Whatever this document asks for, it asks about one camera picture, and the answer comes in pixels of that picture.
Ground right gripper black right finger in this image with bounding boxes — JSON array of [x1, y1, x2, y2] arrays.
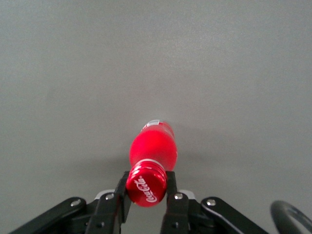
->
[[160, 171, 269, 234]]

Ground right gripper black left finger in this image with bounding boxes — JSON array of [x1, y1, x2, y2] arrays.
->
[[9, 170, 133, 234]]

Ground red coke bottle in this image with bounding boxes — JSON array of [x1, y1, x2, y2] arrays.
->
[[125, 119, 178, 208]]

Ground gray table mat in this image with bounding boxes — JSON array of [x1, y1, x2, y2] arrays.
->
[[0, 0, 312, 234]]

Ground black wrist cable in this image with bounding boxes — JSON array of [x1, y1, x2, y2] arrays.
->
[[270, 200, 312, 234]]

